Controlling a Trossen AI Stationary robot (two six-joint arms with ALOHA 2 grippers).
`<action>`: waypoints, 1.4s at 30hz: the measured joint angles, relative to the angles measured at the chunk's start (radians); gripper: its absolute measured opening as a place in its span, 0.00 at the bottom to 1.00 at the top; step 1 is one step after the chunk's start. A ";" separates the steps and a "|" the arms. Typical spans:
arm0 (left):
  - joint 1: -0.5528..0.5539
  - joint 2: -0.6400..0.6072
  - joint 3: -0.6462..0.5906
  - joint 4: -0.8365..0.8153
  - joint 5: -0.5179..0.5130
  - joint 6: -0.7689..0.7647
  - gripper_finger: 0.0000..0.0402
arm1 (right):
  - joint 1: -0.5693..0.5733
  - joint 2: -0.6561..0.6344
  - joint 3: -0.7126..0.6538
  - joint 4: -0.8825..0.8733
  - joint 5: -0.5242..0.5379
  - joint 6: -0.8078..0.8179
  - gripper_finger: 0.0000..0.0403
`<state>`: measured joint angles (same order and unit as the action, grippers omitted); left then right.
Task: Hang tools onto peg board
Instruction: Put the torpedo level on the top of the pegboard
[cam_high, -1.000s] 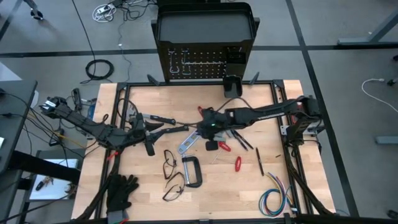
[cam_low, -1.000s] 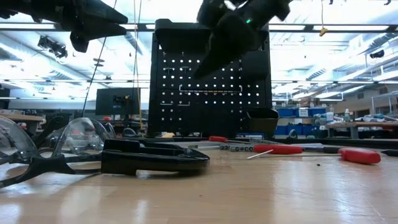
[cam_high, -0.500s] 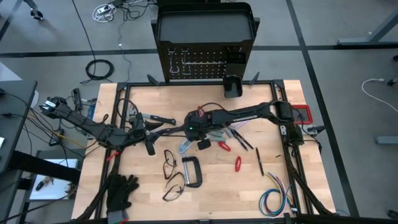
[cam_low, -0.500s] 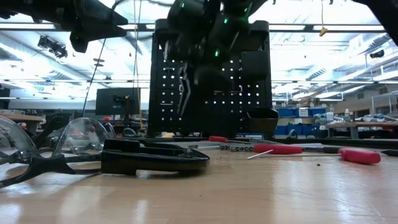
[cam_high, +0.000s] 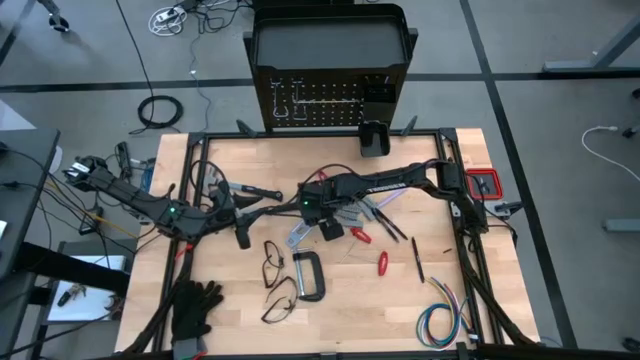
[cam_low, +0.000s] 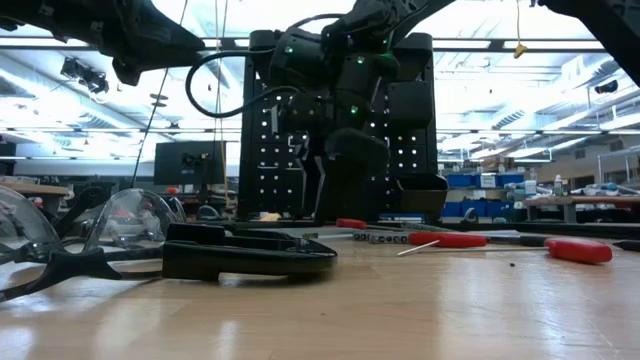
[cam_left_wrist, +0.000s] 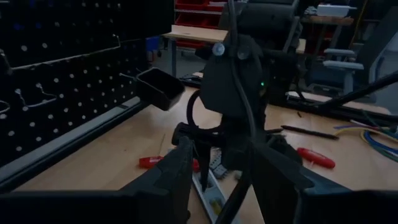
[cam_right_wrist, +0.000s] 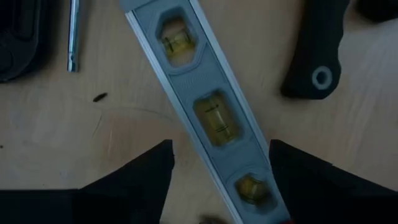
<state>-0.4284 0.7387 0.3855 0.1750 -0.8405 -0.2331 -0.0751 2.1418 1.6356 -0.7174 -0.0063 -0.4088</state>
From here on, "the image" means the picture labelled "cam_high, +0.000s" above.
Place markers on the slim black pen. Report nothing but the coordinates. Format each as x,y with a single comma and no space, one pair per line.
418,260

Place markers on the red framed square box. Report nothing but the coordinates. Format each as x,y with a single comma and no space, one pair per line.
498,196

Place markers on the black work glove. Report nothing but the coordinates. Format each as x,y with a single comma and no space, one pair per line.
192,310

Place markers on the black pegboard tool stand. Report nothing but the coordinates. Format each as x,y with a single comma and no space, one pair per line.
325,45

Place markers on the dark grey desk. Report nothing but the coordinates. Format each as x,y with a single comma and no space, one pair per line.
20,200

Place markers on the grey table leg foot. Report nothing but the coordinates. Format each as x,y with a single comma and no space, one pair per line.
570,66

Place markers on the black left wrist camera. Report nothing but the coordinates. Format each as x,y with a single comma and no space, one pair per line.
225,192

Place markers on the black C-clamp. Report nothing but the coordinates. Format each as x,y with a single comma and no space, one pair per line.
319,277

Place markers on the bunch of keys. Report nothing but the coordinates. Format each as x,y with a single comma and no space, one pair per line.
67,296

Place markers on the black office chair base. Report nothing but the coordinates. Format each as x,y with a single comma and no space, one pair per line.
59,22

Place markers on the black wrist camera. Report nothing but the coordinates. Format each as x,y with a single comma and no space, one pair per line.
311,210
225,192

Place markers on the black desk crossbar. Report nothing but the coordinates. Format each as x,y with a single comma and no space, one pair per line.
75,267

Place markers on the black pegboard box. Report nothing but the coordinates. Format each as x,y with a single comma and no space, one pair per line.
378,92

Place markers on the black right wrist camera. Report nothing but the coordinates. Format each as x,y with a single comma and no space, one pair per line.
311,210

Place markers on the clear safety glasses black frame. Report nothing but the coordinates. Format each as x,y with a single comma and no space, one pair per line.
286,301
264,265

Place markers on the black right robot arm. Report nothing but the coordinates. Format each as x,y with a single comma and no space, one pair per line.
395,182

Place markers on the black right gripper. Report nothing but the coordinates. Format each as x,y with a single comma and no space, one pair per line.
331,230

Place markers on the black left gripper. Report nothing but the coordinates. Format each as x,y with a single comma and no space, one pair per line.
225,215

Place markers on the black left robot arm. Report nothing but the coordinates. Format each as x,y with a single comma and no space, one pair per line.
135,197

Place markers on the grey floor foot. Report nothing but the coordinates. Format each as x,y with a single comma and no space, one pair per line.
620,225

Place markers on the white paper sheet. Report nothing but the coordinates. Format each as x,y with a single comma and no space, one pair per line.
90,305

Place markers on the black plastic pegboard bin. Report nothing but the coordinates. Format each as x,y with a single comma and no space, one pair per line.
374,142

